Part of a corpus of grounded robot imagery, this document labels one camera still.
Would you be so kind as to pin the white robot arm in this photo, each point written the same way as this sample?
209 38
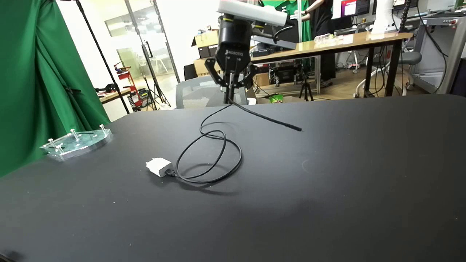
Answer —
251 13

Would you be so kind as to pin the green backdrop curtain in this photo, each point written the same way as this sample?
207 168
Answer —
44 88

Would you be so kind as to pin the white charger with black cable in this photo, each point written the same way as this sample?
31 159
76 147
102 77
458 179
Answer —
164 168

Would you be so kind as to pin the wooden office desk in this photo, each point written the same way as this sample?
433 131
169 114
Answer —
346 43

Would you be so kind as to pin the black camera tripod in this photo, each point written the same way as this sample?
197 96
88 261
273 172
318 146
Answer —
305 91

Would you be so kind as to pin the clear acrylic plate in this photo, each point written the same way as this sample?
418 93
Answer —
76 143

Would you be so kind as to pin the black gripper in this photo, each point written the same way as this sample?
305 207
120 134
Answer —
234 53

